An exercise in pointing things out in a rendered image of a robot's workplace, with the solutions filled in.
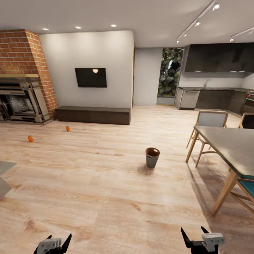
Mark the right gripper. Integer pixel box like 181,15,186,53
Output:
181,226,219,254

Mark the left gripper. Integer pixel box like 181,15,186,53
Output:
34,234,72,254

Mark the trash can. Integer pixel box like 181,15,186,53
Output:
145,147,160,168

